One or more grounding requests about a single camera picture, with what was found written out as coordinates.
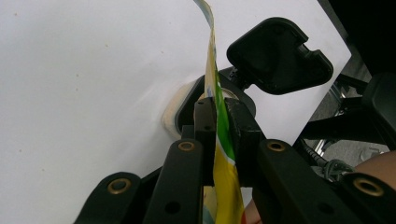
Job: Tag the green and yellow sauce pouch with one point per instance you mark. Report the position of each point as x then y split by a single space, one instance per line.
227 174

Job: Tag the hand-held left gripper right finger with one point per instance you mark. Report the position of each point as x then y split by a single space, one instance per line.
249 140

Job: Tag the black metal stand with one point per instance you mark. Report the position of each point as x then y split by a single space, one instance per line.
379 102

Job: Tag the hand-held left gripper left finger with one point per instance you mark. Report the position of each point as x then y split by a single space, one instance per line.
177 186

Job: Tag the metal floor rail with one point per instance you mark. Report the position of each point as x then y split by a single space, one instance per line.
322 144

